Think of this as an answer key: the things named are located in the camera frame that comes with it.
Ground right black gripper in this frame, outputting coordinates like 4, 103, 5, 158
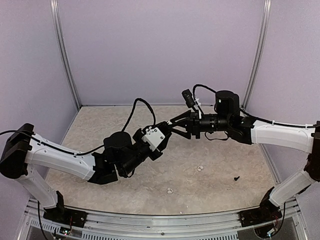
167, 109, 231, 140

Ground white earbud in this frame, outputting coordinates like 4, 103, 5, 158
167, 187, 173, 195
197, 166, 204, 172

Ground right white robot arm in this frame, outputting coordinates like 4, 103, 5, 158
170, 90, 320, 222

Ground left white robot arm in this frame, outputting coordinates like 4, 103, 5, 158
0, 121, 172, 223

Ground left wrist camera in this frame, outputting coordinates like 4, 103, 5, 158
142, 126, 165, 152

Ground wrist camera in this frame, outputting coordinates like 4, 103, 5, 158
181, 89, 203, 119
142, 126, 165, 152

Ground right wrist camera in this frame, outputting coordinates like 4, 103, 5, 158
181, 89, 203, 119

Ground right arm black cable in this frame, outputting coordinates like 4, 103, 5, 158
191, 83, 320, 130

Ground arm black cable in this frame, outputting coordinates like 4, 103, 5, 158
191, 83, 320, 130
119, 97, 157, 132

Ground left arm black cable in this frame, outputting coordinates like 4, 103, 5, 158
119, 97, 157, 132

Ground right aluminium frame post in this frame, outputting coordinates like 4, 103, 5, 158
242, 0, 272, 109

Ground aluminium frame post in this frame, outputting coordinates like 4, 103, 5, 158
242, 0, 272, 109
49, 0, 82, 111

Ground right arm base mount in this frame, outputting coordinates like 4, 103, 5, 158
239, 207, 283, 227

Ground front aluminium rail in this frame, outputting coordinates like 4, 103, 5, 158
17, 199, 309, 240

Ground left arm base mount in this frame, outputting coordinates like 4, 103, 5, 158
43, 208, 88, 228

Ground left aluminium frame post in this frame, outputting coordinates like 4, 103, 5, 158
49, 0, 82, 111

